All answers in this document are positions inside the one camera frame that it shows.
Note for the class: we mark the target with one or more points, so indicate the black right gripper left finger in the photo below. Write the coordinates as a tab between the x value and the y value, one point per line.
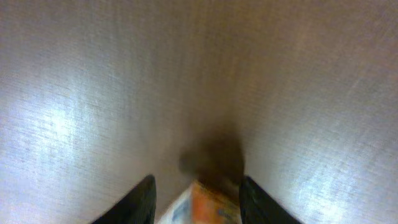
136	207

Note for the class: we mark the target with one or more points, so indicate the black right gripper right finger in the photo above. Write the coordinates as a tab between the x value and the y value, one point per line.
258	207

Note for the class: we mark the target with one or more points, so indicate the small orange white packet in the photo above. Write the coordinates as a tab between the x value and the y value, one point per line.
200	205

